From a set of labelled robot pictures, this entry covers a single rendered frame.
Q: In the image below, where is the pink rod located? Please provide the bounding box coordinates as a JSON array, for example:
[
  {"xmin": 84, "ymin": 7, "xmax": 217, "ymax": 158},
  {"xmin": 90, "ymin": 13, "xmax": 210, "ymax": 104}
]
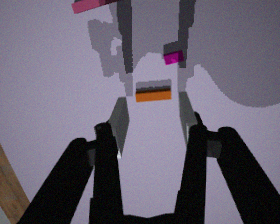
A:
[{"xmin": 71, "ymin": 0, "xmax": 121, "ymax": 14}]

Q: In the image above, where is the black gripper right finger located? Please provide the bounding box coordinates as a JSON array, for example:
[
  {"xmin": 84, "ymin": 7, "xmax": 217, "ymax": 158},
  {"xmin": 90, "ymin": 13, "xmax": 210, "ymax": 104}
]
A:
[{"xmin": 172, "ymin": 91, "xmax": 280, "ymax": 224}]

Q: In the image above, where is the small magenta block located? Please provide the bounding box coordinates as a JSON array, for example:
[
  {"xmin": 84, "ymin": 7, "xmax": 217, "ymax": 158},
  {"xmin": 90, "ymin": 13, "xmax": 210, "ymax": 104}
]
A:
[{"xmin": 163, "ymin": 50, "xmax": 184, "ymax": 65}]

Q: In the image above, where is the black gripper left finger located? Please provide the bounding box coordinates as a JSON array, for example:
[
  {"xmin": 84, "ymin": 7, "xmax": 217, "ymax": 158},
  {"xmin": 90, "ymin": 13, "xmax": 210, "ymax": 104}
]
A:
[{"xmin": 16, "ymin": 97, "xmax": 130, "ymax": 224}]

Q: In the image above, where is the orange rod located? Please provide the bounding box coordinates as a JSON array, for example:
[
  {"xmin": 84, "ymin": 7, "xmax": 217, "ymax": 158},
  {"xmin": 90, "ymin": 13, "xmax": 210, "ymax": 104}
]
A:
[{"xmin": 135, "ymin": 88, "xmax": 171, "ymax": 102}]

